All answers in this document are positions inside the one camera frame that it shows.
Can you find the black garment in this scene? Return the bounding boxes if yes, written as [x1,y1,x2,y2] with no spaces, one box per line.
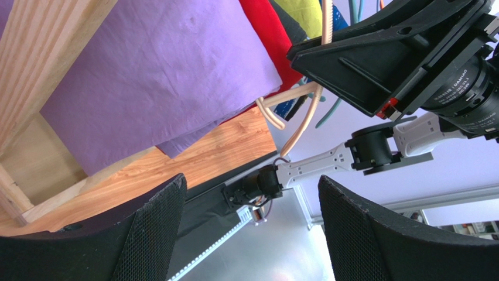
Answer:
[269,0,308,44]

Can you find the purple trousers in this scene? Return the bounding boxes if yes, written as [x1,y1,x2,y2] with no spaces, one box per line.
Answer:
[41,1,283,175]

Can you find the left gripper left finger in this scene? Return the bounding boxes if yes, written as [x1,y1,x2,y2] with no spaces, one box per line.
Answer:
[1,174,187,280]

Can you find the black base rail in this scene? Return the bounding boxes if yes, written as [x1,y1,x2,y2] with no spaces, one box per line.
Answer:
[167,152,282,280]

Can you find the red garment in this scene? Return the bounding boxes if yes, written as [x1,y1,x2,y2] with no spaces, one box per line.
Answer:
[224,0,305,124]

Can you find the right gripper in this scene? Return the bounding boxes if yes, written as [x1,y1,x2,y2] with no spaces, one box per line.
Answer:
[287,1,498,135]

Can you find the wooden clothes rack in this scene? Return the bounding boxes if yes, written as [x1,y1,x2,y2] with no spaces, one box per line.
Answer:
[1,1,148,236]

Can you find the yellow-green garment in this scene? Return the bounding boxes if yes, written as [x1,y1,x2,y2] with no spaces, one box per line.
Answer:
[276,0,323,39]

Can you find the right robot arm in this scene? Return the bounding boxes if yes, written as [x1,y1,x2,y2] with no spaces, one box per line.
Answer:
[221,1,498,209]

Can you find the teal plastic hanger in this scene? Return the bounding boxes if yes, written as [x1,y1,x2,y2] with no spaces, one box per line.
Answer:
[315,1,364,128]

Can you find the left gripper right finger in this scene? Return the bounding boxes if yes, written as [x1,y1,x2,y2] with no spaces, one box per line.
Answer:
[318,175,498,280]

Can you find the beige wooden hanger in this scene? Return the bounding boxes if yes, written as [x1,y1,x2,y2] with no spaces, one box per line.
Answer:
[255,0,334,159]

